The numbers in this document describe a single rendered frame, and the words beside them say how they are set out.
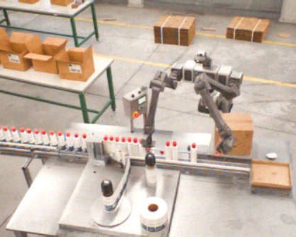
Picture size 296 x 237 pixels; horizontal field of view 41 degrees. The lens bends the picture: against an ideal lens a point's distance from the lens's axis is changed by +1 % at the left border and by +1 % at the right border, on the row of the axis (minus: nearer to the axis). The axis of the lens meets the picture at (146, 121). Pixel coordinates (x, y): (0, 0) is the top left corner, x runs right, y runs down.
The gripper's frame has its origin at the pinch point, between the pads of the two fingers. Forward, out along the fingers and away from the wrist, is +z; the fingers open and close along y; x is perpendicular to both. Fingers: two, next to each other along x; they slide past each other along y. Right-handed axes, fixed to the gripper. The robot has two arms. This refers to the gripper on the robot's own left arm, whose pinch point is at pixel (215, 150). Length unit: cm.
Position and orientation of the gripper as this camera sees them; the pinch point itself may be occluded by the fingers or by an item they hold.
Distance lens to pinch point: 303.9
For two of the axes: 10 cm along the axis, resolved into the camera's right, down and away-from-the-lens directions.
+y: -3.9, 5.9, -7.1
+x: 7.6, 6.4, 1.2
